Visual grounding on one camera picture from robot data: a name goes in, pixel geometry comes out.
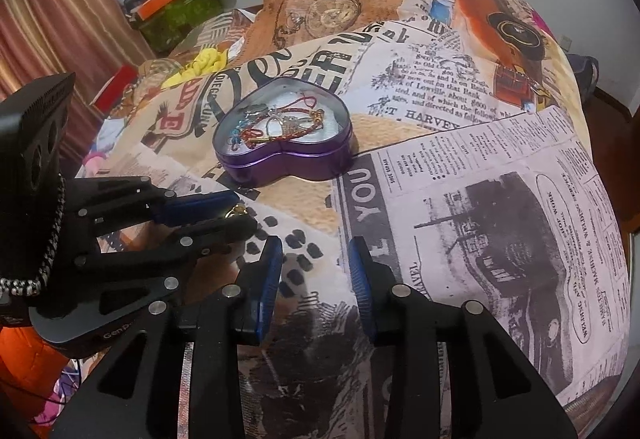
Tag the yellow cloth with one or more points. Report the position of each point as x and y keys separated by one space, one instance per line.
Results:
x=205 y=61

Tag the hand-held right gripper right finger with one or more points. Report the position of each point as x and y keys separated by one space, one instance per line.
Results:
x=361 y=284

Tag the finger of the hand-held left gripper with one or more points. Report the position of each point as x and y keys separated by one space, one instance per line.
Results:
x=220 y=231
x=200 y=208

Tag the dark bag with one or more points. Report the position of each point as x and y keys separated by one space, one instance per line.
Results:
x=585 y=71

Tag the cartoon printed cloth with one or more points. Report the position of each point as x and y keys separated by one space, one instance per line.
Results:
x=100 y=159

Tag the red box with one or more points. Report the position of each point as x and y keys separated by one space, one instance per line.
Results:
x=117 y=81

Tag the newspaper printed blanket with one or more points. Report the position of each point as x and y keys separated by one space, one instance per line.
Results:
x=475 y=219

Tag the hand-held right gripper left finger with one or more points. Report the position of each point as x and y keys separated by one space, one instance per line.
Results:
x=267 y=284

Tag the white wall socket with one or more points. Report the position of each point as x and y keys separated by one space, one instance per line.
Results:
x=566 y=42

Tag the purple heart-shaped tin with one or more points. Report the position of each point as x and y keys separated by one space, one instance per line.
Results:
x=300 y=164

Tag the orange cloth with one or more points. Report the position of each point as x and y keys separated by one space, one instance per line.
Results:
x=25 y=369

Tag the orange box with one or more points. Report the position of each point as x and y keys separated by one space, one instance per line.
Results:
x=160 y=1

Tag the striped brown curtain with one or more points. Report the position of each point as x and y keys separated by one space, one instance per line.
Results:
x=60 y=9

